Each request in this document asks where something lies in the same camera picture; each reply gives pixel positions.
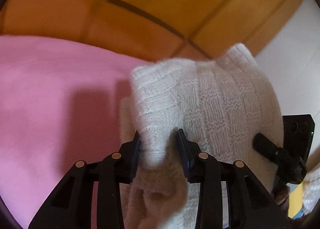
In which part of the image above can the white knitted sweater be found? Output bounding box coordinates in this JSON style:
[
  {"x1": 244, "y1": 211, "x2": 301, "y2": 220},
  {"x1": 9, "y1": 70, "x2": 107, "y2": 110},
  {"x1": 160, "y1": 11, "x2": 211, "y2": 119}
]
[{"x1": 120, "y1": 43, "x2": 284, "y2": 228}]

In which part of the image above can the person's right hand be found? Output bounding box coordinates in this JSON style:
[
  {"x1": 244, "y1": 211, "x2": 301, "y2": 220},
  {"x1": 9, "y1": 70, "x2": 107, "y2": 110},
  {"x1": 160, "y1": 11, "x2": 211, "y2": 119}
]
[{"x1": 271, "y1": 185, "x2": 290, "y2": 206}]

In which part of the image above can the pink quilted bedspread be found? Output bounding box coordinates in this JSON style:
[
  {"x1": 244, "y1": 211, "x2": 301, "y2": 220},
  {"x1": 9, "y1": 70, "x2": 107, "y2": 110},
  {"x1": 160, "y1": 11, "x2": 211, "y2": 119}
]
[{"x1": 1, "y1": 35, "x2": 145, "y2": 228}]

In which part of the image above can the wooden panelled headboard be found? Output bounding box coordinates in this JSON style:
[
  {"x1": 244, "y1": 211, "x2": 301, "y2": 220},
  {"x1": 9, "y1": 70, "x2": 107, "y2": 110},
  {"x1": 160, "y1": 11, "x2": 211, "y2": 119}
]
[{"x1": 1, "y1": 0, "x2": 303, "y2": 61}]

